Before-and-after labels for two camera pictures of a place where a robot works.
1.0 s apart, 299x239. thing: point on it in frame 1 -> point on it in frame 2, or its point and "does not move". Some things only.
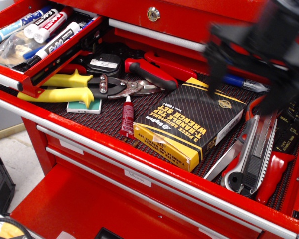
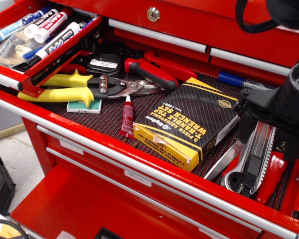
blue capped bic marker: x=245 y=83 does not move
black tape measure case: x=108 y=64 does not move
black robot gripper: x=281 y=29 -> x=287 y=103
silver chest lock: x=153 y=15 does not move
